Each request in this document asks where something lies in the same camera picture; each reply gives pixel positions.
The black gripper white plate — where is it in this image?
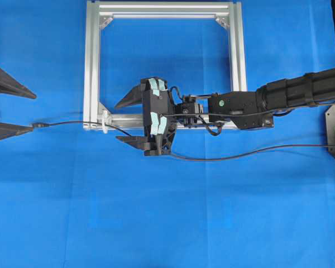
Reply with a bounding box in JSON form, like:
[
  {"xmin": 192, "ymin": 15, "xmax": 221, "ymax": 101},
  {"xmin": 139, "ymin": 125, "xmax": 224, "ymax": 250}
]
[{"xmin": 0, "ymin": 68, "xmax": 37, "ymax": 140}]

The black taped gripper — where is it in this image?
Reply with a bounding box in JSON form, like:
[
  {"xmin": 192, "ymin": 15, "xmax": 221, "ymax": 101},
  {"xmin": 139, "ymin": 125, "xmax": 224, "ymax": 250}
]
[{"xmin": 115, "ymin": 77, "xmax": 176, "ymax": 156}]

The thin black wire with plug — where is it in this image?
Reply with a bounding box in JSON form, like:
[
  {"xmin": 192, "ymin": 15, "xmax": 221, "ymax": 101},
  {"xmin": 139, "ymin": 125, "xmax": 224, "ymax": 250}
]
[{"xmin": 30, "ymin": 113, "xmax": 335, "ymax": 161}]

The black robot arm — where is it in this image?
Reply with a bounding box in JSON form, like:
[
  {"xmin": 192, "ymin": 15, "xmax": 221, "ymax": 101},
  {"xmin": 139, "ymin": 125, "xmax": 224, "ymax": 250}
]
[{"xmin": 117, "ymin": 68, "xmax": 335, "ymax": 156}]

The white zip tie loop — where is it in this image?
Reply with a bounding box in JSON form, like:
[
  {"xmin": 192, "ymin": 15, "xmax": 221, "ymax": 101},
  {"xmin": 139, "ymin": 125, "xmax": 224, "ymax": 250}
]
[{"xmin": 101, "ymin": 109, "xmax": 111, "ymax": 134}]

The aluminium extrusion frame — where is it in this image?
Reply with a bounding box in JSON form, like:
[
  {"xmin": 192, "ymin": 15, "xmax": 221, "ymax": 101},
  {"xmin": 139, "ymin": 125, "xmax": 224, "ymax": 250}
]
[{"xmin": 82, "ymin": 1, "xmax": 247, "ymax": 132}]

